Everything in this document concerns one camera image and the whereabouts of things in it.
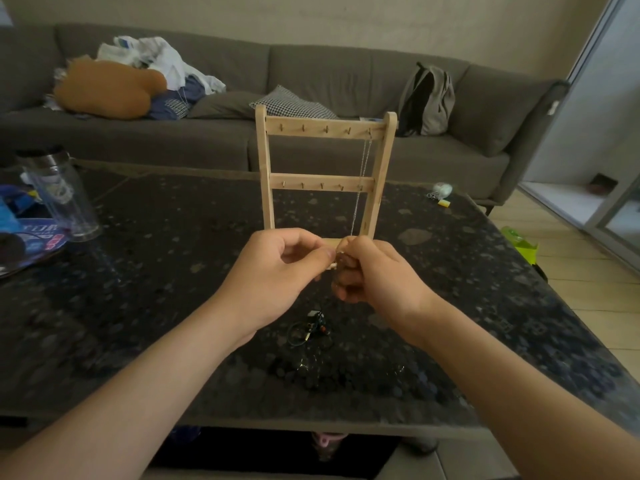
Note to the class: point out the person's right hand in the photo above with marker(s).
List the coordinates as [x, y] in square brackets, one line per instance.
[390, 289]

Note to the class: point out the person's left hand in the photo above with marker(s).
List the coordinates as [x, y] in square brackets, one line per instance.
[265, 279]

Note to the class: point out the wooden jewelry stand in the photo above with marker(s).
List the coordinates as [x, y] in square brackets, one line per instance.
[310, 126]

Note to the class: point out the person's left forearm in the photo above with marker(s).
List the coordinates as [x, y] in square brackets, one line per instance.
[130, 399]

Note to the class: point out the person's right forearm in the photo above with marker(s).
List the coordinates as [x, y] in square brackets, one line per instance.
[525, 394]

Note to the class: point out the green bag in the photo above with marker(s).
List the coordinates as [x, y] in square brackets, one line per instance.
[522, 246]

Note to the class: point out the small black object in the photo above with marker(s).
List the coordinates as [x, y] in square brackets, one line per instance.
[540, 273]

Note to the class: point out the pink item under table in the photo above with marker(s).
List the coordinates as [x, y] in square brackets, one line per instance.
[327, 438]

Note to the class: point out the checkered pillow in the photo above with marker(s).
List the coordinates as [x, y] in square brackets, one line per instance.
[290, 105]

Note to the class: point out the grey flat cushion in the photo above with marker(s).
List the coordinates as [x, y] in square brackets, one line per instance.
[222, 104]

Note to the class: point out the grey backpack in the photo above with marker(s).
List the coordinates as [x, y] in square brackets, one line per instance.
[440, 107]

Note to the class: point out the blue crumpled garment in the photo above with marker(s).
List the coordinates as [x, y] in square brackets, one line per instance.
[194, 89]

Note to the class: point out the clear plastic tumbler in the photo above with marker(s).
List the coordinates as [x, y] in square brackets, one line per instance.
[65, 202]

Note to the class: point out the grey fabric sofa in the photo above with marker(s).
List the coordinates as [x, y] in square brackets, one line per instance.
[340, 69]

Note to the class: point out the blue printed packet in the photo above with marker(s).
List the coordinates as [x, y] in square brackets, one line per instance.
[45, 237]

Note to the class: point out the dark shoe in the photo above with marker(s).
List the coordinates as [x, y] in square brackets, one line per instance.
[602, 184]

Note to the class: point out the white crumpled garment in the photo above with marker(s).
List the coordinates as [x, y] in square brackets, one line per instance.
[170, 62]

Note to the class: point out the brown plush toy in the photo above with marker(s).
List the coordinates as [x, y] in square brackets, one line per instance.
[107, 88]

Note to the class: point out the blue plastic bottle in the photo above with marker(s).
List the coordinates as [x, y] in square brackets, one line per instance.
[9, 217]

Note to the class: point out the sliding glass door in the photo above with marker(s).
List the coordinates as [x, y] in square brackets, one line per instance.
[600, 104]

